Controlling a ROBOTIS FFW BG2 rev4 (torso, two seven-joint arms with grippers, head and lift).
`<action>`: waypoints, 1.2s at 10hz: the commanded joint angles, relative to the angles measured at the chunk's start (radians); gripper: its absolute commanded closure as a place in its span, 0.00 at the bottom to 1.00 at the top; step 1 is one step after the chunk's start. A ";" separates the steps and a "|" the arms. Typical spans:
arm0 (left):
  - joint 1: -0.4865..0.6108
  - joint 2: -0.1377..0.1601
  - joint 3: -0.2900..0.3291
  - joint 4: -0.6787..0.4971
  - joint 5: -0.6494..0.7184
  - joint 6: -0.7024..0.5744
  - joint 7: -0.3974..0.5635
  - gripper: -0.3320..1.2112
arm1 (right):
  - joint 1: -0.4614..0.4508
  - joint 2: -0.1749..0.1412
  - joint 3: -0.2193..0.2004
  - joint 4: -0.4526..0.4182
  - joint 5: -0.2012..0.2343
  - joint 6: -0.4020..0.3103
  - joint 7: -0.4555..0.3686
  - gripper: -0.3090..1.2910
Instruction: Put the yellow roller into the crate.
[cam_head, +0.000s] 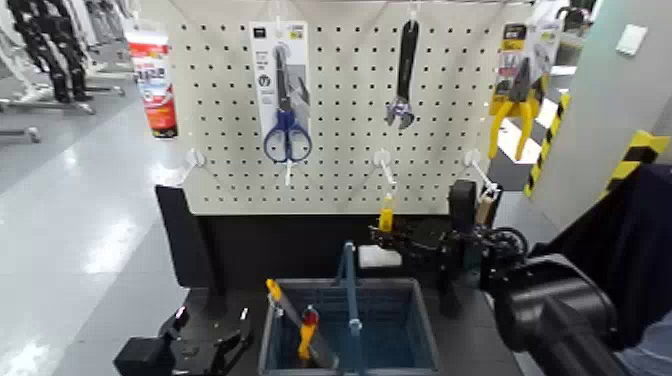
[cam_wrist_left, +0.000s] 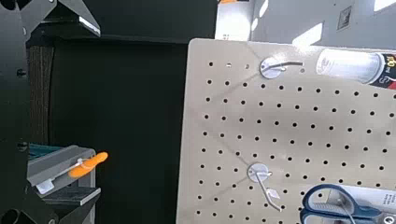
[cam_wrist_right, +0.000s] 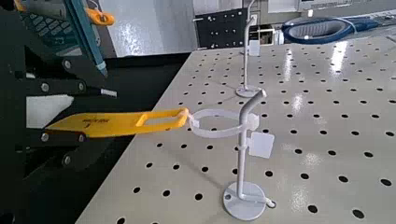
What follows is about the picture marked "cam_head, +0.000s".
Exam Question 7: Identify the white rectangular block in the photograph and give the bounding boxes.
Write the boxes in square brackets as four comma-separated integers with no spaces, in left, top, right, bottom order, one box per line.
[357,243,403,271]

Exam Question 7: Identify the long tool with orange handle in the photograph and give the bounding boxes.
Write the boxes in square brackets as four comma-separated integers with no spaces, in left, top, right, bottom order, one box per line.
[264,278,340,370]

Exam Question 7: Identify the yellow pliers in package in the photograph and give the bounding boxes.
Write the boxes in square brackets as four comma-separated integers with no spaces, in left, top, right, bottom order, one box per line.
[487,21,550,162]

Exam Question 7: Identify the black adjustable wrench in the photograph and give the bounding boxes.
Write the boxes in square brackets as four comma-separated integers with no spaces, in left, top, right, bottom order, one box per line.
[384,19,422,131]

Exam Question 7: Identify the clear white tool package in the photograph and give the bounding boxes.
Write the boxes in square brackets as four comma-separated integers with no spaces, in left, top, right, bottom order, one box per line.
[529,0,566,88]

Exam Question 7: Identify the white wall switch plate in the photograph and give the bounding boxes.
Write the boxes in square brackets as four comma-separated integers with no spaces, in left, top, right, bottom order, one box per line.
[615,23,649,57]

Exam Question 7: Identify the white tube with red label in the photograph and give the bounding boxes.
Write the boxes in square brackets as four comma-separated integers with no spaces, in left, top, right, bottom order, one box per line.
[125,30,179,139]

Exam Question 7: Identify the tan wooden handle tool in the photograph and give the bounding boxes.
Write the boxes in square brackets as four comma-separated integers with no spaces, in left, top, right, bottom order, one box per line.
[474,190,498,227]

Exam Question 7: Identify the grey metal floor stand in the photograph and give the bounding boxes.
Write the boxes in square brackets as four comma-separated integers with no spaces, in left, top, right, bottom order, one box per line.
[0,96,97,117]
[0,125,43,145]

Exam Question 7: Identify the yellow black hazard tape strip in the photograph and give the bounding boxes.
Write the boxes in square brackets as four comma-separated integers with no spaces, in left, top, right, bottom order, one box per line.
[602,130,672,197]
[523,93,572,199]

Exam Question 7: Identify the grey crate with teal inside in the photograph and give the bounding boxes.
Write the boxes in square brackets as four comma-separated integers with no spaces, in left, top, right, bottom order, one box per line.
[257,240,443,376]

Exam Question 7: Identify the beige perforated pegboard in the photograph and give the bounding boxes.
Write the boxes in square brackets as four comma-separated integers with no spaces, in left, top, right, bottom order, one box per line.
[166,0,533,216]

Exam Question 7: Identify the black looped cable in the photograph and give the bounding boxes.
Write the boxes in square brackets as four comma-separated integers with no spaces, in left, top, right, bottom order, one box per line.
[485,225,530,267]

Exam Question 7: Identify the orange tool with red cap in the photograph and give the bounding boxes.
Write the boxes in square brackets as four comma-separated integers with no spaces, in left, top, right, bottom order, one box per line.
[297,305,321,363]

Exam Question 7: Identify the black back panel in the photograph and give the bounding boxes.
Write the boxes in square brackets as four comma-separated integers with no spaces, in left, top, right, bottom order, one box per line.
[154,183,506,298]

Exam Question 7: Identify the blue scissors on white card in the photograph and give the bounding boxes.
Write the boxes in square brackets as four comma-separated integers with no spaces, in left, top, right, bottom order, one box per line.
[248,20,314,165]

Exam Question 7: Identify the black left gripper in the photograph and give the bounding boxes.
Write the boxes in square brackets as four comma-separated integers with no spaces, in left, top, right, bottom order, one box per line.
[112,305,254,376]

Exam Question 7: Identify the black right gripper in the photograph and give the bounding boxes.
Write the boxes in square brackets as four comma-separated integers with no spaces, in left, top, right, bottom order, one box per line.
[367,222,498,317]

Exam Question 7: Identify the yellow roller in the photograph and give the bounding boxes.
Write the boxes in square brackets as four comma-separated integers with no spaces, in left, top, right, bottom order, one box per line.
[378,193,395,234]

